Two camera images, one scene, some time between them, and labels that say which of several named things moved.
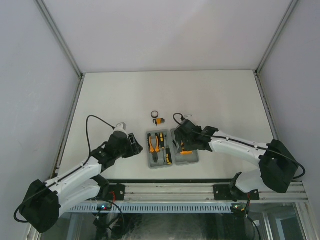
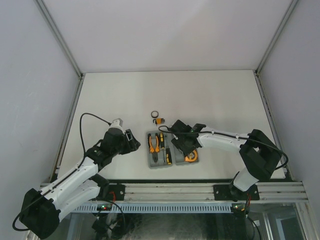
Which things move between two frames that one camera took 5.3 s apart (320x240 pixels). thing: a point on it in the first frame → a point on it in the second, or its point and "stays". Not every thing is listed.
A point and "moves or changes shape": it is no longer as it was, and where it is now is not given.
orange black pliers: x=155 y=150 stays
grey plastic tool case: x=162 y=152 stays
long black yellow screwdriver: x=162 y=142 stays
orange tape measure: x=183 y=151 moves or changes shape
